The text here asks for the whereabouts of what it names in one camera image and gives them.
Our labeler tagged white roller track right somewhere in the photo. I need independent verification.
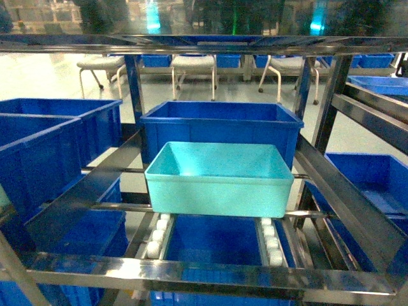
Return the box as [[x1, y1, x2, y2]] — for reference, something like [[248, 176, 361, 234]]
[[254, 217, 288, 268]]

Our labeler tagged blue bin right shelf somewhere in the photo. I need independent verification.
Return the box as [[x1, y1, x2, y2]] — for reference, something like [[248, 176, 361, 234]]
[[348, 76, 407, 97]]

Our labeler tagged blue bin lower right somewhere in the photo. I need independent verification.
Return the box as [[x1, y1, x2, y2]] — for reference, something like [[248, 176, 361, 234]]
[[306, 152, 407, 272]]

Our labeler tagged grey chair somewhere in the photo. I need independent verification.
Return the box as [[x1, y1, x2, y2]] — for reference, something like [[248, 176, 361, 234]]
[[76, 55, 126, 99], [170, 54, 217, 101], [258, 55, 320, 105]]

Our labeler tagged white roller track left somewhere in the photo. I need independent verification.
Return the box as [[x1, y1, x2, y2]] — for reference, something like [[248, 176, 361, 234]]
[[141, 214, 177, 260]]

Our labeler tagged grey chair left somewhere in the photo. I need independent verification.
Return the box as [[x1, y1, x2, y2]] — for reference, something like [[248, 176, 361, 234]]
[[76, 55, 126, 99]]

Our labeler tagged grey chair right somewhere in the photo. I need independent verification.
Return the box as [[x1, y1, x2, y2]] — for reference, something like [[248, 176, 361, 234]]
[[258, 55, 320, 105]]

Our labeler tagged grey chair middle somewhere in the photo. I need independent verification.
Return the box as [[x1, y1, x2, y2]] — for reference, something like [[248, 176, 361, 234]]
[[170, 54, 217, 101]]

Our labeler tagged blue bin near left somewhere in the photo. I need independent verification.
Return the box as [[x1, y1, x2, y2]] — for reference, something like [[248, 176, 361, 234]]
[[1, 114, 82, 221]]

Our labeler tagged blue bin far left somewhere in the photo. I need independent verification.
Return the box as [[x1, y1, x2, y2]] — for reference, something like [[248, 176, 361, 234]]
[[1, 98, 122, 167]]

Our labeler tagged blue bin shelf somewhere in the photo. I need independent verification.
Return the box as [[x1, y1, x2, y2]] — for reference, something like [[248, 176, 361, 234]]
[[348, 76, 407, 97], [140, 101, 304, 168]]

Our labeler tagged blue bin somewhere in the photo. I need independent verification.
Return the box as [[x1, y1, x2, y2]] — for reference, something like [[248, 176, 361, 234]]
[[1, 210, 128, 305], [1, 114, 82, 221], [1, 98, 122, 167], [306, 152, 407, 272], [150, 215, 296, 305]]

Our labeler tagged white roller track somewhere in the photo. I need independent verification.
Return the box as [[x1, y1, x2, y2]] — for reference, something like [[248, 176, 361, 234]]
[[254, 217, 288, 268], [141, 214, 177, 260]]

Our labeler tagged steel flow rack frame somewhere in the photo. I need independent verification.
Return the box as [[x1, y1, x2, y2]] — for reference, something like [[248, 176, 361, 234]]
[[1, 34, 407, 305]]

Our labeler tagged blue bin centre shelf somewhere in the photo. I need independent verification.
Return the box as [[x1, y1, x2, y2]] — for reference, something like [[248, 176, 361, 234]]
[[140, 101, 304, 168]]

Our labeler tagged blue bin lower left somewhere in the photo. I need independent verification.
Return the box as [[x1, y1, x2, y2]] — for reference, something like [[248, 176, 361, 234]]
[[1, 210, 128, 305]]

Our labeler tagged blue bin lower centre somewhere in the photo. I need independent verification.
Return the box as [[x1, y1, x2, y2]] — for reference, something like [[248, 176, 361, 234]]
[[150, 215, 296, 305]]

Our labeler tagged teal plastic bin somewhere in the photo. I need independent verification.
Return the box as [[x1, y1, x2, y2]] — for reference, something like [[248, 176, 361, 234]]
[[145, 142, 294, 218]]

